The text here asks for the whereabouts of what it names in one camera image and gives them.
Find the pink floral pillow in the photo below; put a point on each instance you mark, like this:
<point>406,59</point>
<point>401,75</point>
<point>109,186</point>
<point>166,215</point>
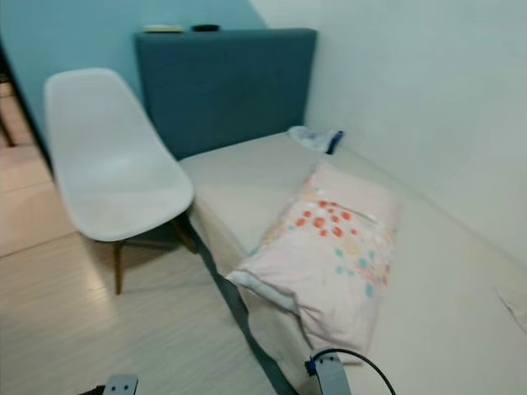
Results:
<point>329,247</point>

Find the cream remote control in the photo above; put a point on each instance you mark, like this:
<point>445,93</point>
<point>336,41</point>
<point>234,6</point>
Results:
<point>163,29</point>

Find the beige bed mattress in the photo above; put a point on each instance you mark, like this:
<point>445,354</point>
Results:
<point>453,280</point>

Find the blue upholstered headboard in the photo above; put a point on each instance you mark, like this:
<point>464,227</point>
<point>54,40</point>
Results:
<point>222,90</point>

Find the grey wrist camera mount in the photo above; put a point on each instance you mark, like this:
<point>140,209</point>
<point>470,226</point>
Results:
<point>332,377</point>
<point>122,385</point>

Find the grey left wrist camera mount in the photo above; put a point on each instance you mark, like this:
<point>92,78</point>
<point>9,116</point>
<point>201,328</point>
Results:
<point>122,385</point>

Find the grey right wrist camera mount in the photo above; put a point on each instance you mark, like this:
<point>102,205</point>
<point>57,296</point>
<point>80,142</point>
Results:
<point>332,377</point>

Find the black remote control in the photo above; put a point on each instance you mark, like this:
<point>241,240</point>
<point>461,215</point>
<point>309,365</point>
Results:
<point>205,28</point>

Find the white plastic shell chair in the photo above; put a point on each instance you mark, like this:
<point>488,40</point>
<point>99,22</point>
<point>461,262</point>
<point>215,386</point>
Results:
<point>115,169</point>

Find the black door frame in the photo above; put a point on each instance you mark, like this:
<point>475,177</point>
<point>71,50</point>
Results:
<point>20,103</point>

